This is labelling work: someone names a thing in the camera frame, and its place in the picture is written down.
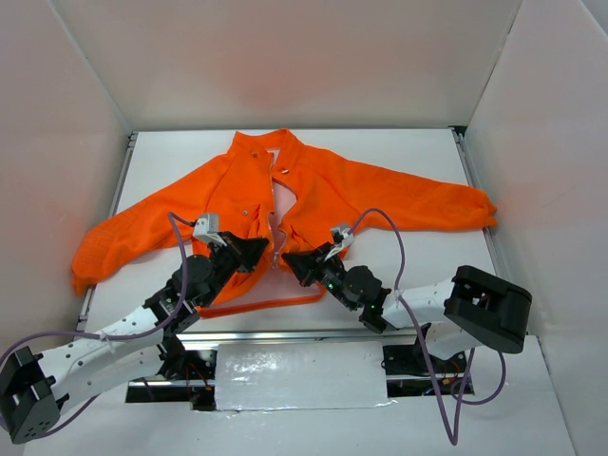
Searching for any orange zip-up jacket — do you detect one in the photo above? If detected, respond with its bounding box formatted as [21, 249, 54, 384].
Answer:
[71, 129, 497, 318]

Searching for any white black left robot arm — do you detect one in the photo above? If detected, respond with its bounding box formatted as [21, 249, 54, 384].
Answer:
[1, 232, 269, 445]

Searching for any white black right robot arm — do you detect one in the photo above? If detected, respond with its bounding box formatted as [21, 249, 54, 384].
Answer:
[282, 243, 532, 371]

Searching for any white foam cover panel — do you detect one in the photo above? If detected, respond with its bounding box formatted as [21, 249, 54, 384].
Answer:
[215, 341, 389, 411]

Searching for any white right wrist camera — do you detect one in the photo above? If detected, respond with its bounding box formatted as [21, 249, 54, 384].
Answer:
[326, 224, 354, 259]

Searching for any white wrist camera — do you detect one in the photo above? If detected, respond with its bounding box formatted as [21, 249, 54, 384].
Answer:
[326, 224, 354, 259]
[193, 213, 222, 244]

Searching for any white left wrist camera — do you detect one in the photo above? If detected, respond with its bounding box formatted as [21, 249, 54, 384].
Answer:
[193, 213, 222, 244]

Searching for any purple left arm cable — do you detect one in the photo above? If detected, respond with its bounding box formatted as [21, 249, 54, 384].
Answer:
[0, 210, 200, 438]

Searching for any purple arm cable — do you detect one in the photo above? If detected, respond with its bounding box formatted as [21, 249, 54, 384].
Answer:
[0, 210, 200, 438]
[349, 206, 508, 447]

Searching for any aluminium table frame rail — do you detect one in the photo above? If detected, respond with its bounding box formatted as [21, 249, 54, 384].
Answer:
[83, 128, 498, 343]

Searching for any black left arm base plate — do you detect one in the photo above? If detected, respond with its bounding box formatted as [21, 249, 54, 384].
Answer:
[124, 349, 218, 411]

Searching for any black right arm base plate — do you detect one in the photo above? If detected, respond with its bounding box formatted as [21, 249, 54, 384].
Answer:
[381, 345, 467, 398]

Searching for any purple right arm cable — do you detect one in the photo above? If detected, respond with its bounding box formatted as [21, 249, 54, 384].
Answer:
[349, 206, 508, 447]

